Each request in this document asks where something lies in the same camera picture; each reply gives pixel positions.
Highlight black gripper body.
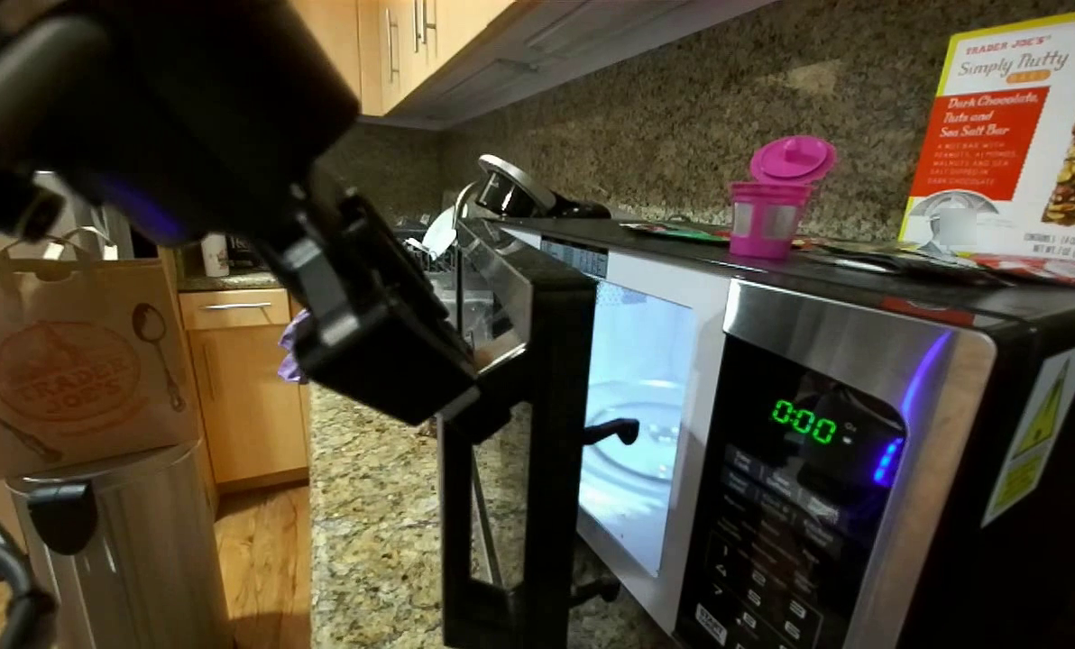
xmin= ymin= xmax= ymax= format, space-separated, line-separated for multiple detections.
xmin=261 ymin=188 xmax=511 ymax=440

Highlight black steel microwave oven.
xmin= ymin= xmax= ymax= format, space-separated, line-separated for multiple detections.
xmin=462 ymin=220 xmax=1075 ymax=649

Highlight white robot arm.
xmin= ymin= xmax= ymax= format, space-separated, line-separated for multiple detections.
xmin=0 ymin=0 xmax=520 ymax=445

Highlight lower wooden cabinet doors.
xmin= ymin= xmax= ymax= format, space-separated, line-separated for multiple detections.
xmin=181 ymin=290 xmax=311 ymax=489

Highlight upper wooden cabinets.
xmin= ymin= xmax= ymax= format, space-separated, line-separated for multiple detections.
xmin=289 ymin=0 xmax=770 ymax=130

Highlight brown paper grocery bag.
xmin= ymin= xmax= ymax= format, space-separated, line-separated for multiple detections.
xmin=0 ymin=248 xmax=196 ymax=481

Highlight pink reusable coffee pod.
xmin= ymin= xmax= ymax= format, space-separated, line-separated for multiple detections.
xmin=728 ymin=135 xmax=838 ymax=260

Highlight snack bar box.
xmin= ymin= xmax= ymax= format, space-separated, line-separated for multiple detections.
xmin=900 ymin=11 xmax=1075 ymax=280

